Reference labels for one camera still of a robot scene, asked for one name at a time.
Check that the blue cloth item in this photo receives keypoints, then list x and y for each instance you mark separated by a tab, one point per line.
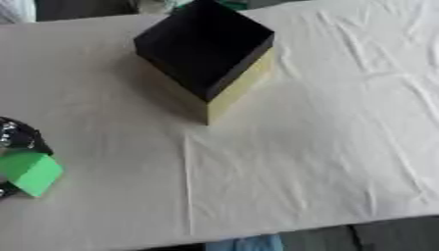
246	244

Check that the green block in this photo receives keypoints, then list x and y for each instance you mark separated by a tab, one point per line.
31	171

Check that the tan cardboard box black inside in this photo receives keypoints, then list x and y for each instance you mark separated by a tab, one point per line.
206	55

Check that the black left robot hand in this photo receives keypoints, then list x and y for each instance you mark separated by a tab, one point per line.
20	137

